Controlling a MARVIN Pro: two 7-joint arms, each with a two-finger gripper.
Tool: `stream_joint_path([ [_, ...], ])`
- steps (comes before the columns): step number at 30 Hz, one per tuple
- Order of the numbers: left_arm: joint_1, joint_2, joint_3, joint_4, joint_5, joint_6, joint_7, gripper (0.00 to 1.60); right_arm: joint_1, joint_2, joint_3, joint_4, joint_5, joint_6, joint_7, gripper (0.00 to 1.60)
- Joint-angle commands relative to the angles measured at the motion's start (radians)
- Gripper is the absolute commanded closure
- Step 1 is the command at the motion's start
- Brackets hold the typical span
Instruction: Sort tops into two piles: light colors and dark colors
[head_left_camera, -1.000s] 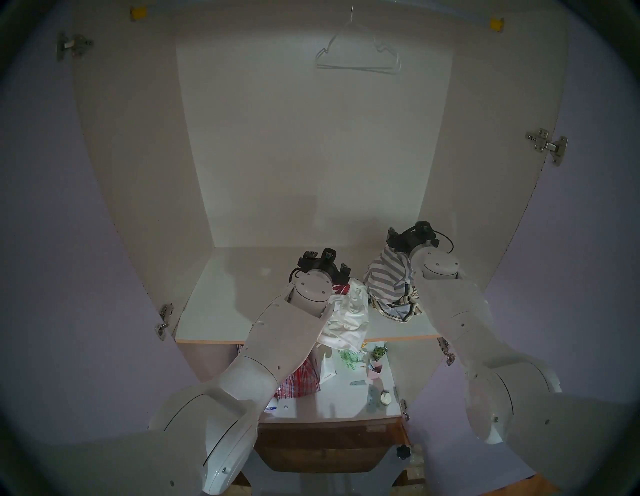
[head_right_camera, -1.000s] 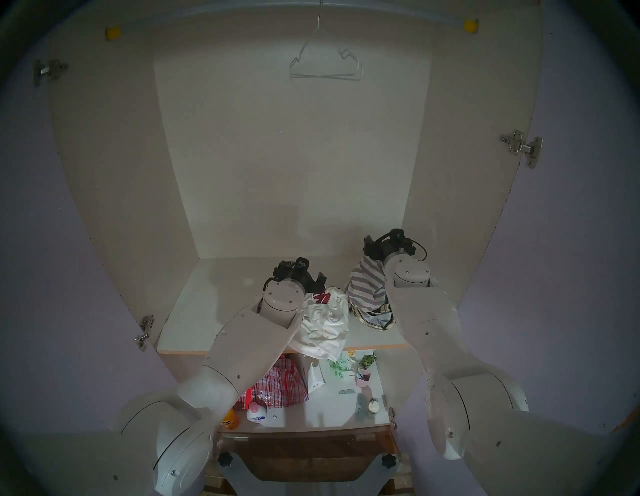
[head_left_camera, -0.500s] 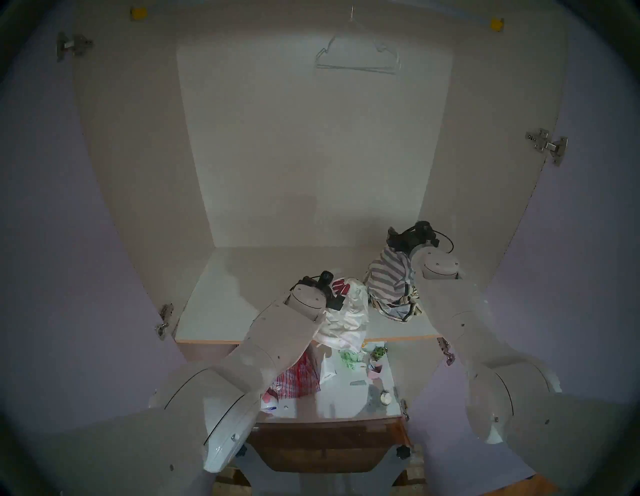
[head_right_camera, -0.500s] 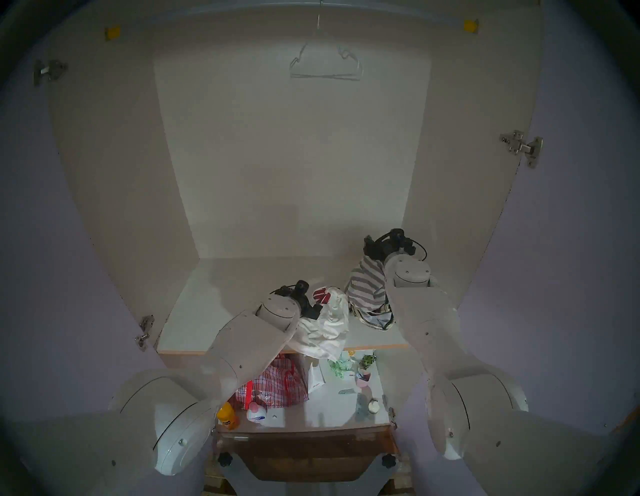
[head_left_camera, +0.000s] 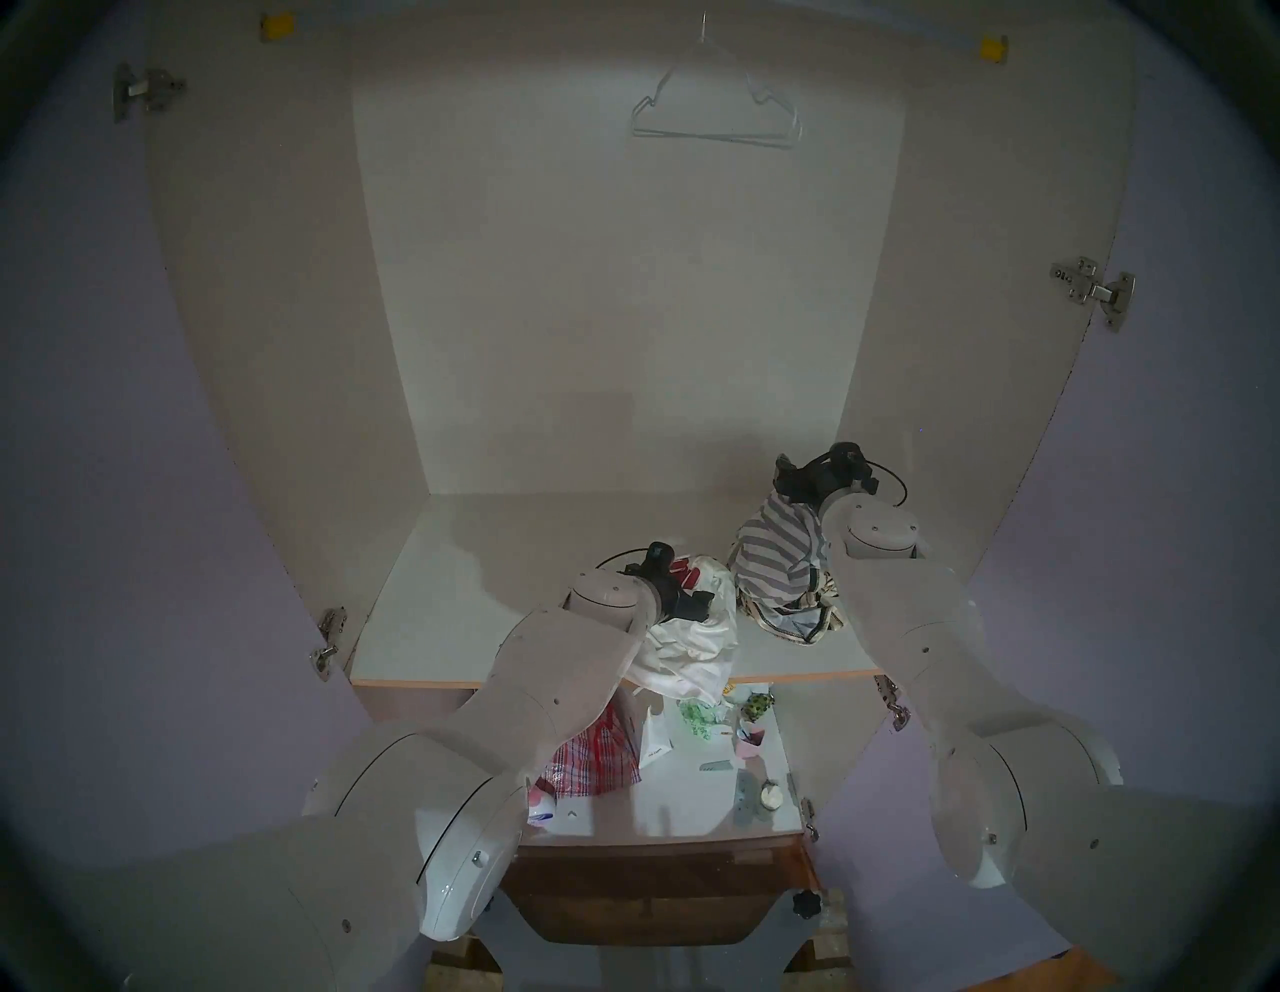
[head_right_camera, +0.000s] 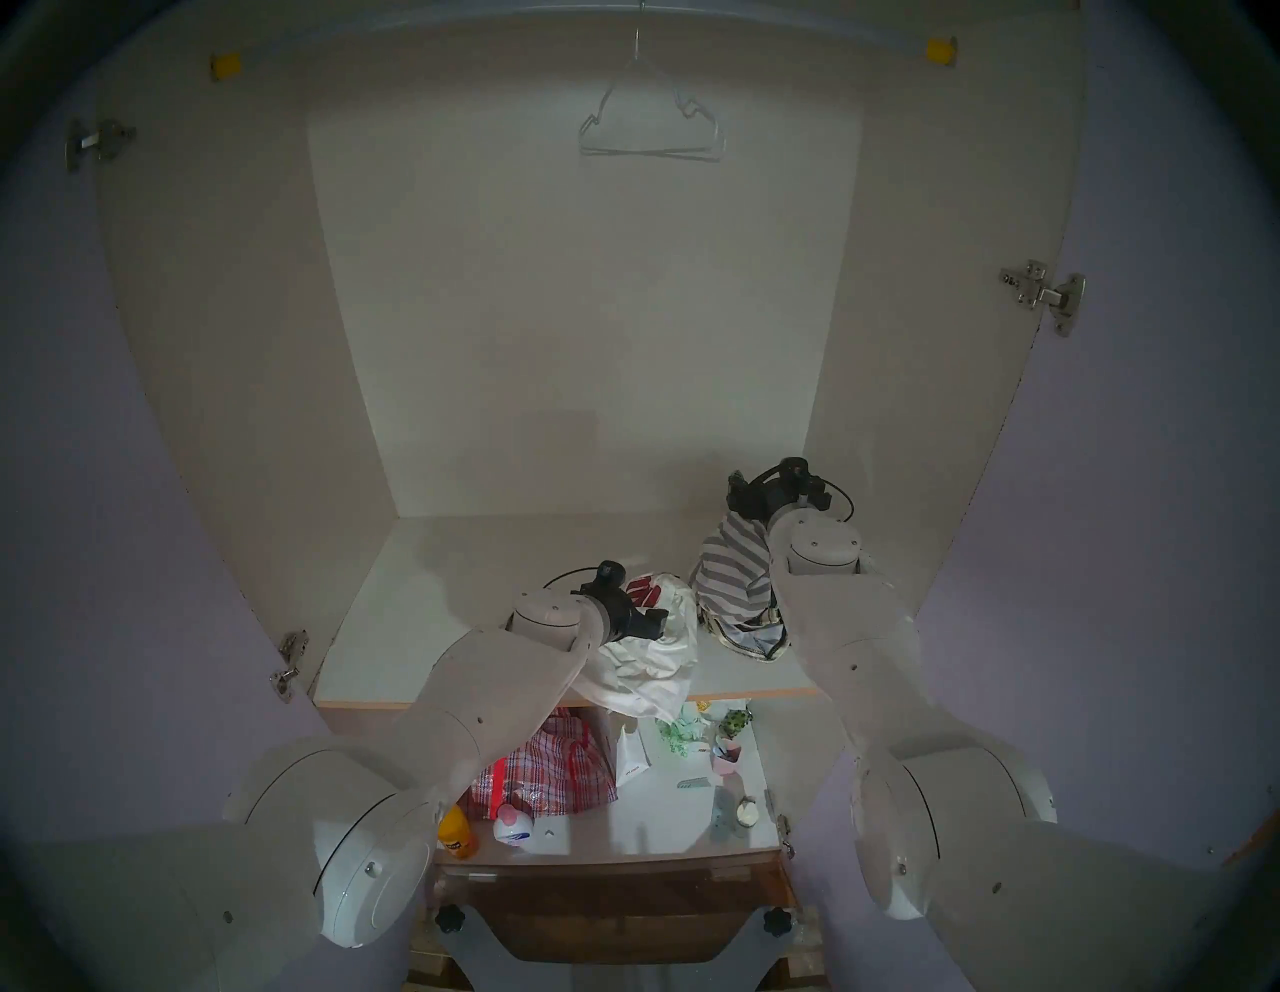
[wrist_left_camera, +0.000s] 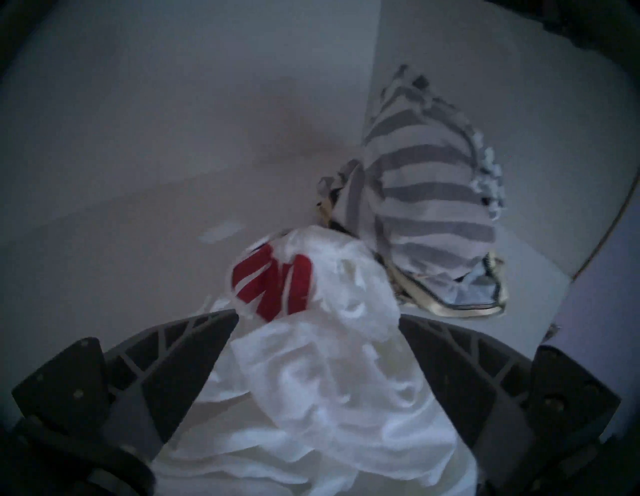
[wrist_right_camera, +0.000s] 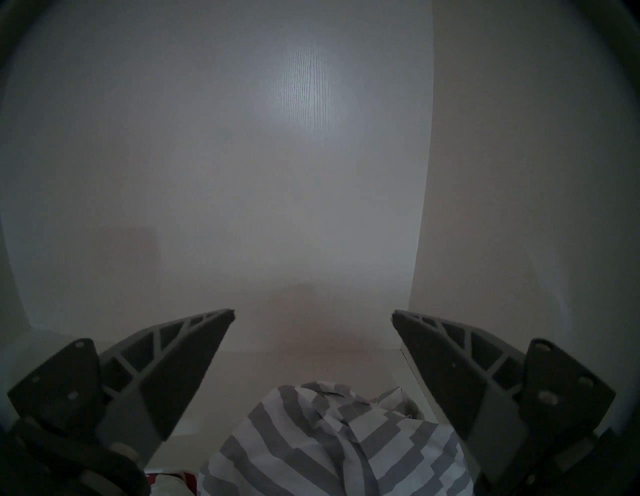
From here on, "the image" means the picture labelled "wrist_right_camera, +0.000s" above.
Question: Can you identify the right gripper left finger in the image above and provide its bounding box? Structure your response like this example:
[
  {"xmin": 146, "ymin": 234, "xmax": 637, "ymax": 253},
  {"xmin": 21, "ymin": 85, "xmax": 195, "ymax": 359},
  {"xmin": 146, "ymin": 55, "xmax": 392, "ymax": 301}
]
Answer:
[{"xmin": 7, "ymin": 308, "xmax": 237, "ymax": 468}]

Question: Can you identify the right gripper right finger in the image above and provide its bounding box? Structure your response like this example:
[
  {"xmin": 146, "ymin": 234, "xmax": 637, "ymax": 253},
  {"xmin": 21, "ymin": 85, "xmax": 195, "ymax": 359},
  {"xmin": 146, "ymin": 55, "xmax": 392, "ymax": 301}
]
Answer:
[{"xmin": 392, "ymin": 308, "xmax": 617, "ymax": 481}]

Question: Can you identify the white top with red print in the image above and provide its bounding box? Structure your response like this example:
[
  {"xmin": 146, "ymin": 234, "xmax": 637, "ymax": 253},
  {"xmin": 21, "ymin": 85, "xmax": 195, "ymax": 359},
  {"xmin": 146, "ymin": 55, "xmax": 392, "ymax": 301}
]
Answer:
[{"xmin": 145, "ymin": 470, "xmax": 201, "ymax": 496}]

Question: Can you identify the white wardrobe body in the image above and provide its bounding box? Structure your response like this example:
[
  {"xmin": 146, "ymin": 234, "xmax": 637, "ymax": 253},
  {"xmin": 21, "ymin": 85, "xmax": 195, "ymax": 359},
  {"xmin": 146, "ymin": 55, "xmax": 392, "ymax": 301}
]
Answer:
[{"xmin": 0, "ymin": 0, "xmax": 640, "ymax": 496}]

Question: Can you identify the grey white striped top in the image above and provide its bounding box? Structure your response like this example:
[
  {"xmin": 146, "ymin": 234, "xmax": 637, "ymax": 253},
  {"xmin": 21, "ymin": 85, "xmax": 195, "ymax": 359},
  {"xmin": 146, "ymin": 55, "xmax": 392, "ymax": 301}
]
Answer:
[{"xmin": 197, "ymin": 381, "xmax": 476, "ymax": 496}]

